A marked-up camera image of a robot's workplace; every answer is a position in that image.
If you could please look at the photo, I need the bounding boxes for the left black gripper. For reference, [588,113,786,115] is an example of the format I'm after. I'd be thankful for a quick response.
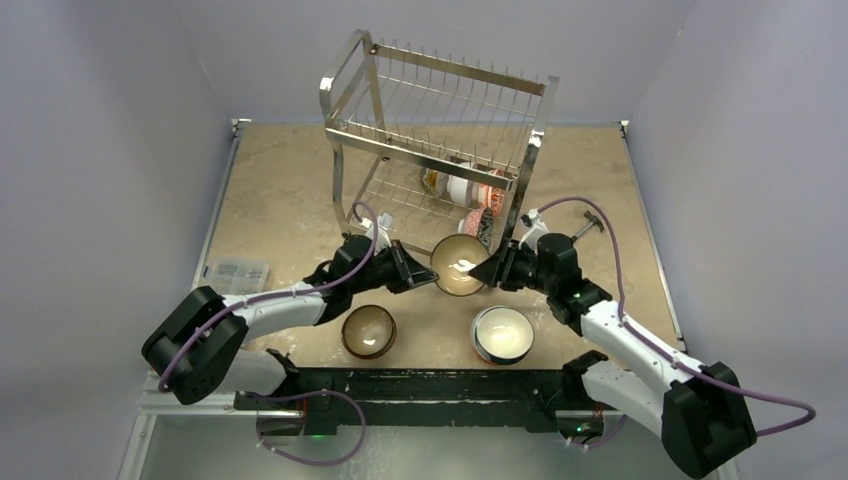
[349,240,437,296]

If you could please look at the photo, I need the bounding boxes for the brown glazed bowl stack top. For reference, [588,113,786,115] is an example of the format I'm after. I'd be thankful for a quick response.
[430,234,489,297]

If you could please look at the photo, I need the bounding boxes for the orange patterned bowl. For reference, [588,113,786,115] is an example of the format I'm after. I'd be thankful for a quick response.
[477,183,505,216]

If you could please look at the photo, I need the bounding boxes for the black leaf patterned bowl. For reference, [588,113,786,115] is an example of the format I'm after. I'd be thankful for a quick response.
[458,207,494,249]

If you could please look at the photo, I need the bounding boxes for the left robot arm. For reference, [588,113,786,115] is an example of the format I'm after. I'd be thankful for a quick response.
[141,235,439,409]

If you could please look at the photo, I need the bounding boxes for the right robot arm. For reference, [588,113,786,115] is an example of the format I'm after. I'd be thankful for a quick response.
[469,233,757,479]

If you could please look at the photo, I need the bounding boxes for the steel two-tier dish rack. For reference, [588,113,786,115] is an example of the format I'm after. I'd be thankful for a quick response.
[319,29,560,254]

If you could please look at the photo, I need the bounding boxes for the white blue-rimmed bowl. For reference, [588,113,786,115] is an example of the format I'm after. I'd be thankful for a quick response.
[470,306,535,366]

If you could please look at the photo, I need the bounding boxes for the patterned bowl under brown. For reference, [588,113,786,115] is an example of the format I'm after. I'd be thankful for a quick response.
[341,304,397,360]

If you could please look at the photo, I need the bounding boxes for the small black hammer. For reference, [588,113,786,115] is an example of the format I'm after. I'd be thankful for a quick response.
[572,210,605,242]

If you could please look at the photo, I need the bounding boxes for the clear plastic screw box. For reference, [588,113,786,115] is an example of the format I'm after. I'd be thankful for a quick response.
[198,257,270,295]

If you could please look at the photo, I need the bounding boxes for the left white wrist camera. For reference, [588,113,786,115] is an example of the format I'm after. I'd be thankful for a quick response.
[360,212,394,251]

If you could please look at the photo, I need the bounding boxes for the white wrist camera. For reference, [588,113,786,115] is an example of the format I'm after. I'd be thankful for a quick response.
[360,212,394,251]
[519,208,550,251]

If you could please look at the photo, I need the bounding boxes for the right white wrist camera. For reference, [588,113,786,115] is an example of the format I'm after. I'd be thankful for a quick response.
[519,208,550,251]

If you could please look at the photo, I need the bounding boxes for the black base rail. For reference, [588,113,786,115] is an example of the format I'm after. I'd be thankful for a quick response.
[234,365,616,443]

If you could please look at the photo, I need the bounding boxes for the aluminium frame rail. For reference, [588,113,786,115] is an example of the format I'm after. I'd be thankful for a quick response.
[135,368,723,419]

